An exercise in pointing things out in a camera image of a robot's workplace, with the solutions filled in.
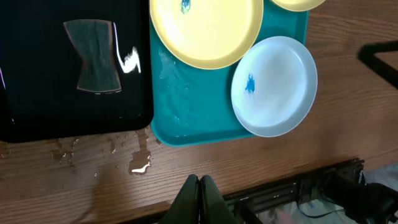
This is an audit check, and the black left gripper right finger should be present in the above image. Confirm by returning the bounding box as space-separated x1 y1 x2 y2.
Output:
200 175 237 224

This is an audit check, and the yellow plate cleaned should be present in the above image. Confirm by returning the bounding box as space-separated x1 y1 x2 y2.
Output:
149 0 264 70

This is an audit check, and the black tray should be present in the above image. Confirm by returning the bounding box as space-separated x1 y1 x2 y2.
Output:
1 0 154 142

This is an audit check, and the yellow plate with stain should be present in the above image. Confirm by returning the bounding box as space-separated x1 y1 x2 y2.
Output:
271 0 325 12

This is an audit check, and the teal serving tray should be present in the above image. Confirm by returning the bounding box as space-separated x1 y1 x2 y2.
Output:
150 0 309 146

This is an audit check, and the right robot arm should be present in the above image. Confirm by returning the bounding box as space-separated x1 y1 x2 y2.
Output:
199 161 397 223

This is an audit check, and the green scrubbing sponge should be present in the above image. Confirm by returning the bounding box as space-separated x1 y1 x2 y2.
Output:
63 19 121 93

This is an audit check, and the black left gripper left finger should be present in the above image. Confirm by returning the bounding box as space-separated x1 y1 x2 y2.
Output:
159 174 200 224

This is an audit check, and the white plate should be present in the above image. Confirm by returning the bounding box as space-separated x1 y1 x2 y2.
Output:
231 36 318 138

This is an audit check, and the black mounting rail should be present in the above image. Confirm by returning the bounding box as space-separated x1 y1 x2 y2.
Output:
223 158 364 223

